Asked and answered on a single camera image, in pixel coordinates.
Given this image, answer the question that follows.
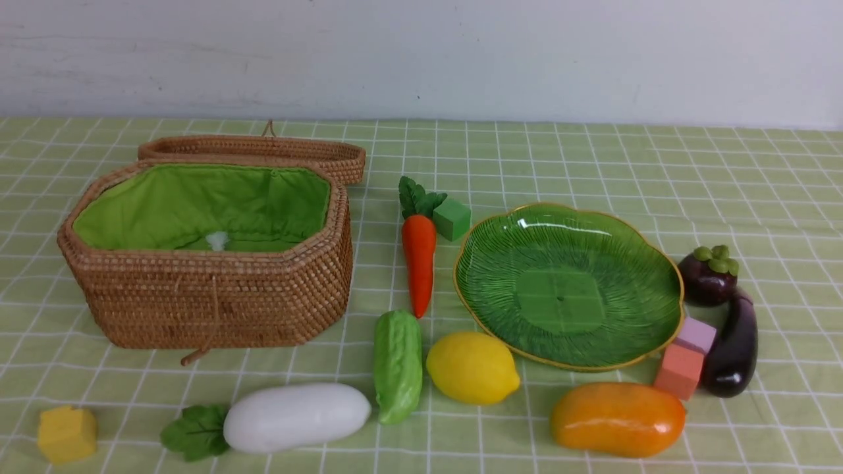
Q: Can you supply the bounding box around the orange toy carrot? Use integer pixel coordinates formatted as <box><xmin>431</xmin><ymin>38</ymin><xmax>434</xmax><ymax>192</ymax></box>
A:
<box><xmin>398</xmin><ymin>175</ymin><xmax>448</xmax><ymax>319</ymax></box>

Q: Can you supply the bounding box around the green toy cucumber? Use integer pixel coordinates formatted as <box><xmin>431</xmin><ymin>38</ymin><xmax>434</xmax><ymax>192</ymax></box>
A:
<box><xmin>373</xmin><ymin>310</ymin><xmax>423</xmax><ymax>424</ymax></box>

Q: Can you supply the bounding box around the yellow toy lemon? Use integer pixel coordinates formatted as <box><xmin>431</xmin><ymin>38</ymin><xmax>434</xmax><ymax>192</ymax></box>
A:
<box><xmin>425</xmin><ymin>331</ymin><xmax>521</xmax><ymax>406</ymax></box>

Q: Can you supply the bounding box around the white toy radish with leaf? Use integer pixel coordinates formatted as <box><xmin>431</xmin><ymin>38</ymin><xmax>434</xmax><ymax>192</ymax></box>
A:
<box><xmin>159</xmin><ymin>383</ymin><xmax>371</xmax><ymax>462</ymax></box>

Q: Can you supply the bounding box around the orange toy mango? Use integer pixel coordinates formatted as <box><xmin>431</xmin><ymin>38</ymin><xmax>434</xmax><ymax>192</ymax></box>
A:
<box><xmin>550</xmin><ymin>382</ymin><xmax>686</xmax><ymax>458</ymax></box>

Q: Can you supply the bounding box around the dark purple toy mangosteen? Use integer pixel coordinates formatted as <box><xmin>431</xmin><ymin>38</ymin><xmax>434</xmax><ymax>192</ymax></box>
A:
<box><xmin>678</xmin><ymin>245</ymin><xmax>740</xmax><ymax>308</ymax></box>

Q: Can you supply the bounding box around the dark purple toy eggplant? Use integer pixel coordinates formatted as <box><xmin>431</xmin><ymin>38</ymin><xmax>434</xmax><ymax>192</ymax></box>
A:
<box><xmin>699</xmin><ymin>288</ymin><xmax>759</xmax><ymax>398</ymax></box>

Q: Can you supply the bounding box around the green foam cube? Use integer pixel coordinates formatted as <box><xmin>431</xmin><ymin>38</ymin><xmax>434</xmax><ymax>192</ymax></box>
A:
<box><xmin>432</xmin><ymin>197</ymin><xmax>472</xmax><ymax>241</ymax></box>

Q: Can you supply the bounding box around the woven wicker basket lid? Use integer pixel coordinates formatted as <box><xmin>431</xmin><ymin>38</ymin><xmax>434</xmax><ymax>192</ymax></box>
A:
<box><xmin>138</xmin><ymin>134</ymin><xmax>366</xmax><ymax>186</ymax></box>

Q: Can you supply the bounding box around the green checkered tablecloth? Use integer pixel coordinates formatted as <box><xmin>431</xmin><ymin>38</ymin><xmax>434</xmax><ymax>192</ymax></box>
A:
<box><xmin>1</xmin><ymin>117</ymin><xmax>842</xmax><ymax>473</ymax></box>

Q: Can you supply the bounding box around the green leaf-shaped glass plate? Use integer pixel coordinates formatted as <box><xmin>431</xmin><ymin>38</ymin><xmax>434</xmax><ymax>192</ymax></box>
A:
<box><xmin>452</xmin><ymin>202</ymin><xmax>686</xmax><ymax>372</ymax></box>

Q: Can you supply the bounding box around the woven wicker basket green lining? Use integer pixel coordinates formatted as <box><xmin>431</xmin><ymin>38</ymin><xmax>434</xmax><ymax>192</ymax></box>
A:
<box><xmin>57</xmin><ymin>160</ymin><xmax>354</xmax><ymax>367</ymax></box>

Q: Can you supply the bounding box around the salmon pink foam cube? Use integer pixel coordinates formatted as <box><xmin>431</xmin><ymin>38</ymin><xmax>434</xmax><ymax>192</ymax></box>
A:
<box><xmin>653</xmin><ymin>343</ymin><xmax>705</xmax><ymax>401</ymax></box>

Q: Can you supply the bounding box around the lilac foam cube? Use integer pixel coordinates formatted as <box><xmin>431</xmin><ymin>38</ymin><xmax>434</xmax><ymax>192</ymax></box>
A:
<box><xmin>674</xmin><ymin>316</ymin><xmax>717</xmax><ymax>356</ymax></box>

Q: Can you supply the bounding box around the yellow foam cube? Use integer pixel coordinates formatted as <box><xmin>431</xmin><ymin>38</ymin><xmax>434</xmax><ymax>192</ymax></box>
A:
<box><xmin>37</xmin><ymin>405</ymin><xmax>97</xmax><ymax>465</ymax></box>

